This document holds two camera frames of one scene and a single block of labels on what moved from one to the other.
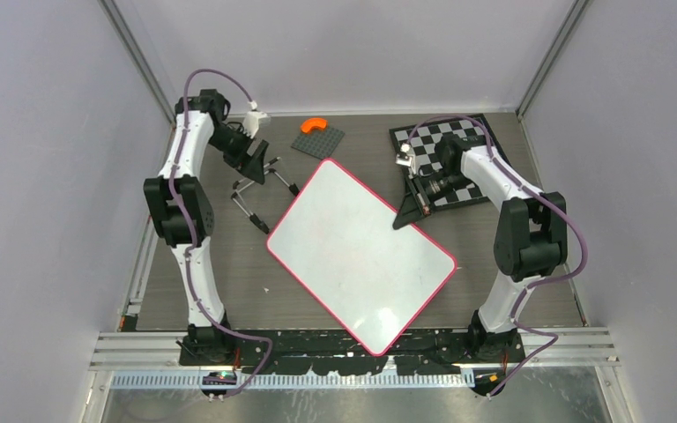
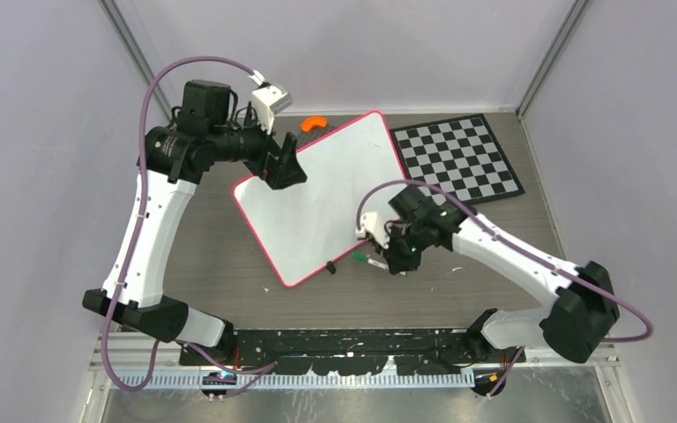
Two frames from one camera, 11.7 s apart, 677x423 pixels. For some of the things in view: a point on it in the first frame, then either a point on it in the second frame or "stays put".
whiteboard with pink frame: x=338 y=236 → x=310 y=226
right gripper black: x=416 y=204 → x=398 y=262
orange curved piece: x=311 y=122 stays put
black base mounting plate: x=337 y=352 stays put
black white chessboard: x=417 y=157 stays put
